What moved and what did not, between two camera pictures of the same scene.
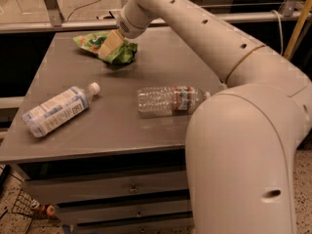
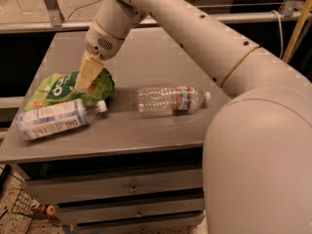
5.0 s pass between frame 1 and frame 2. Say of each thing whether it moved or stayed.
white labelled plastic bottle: moved
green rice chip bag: moved
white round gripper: moved
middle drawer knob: stayed
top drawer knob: stayed
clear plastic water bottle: stayed
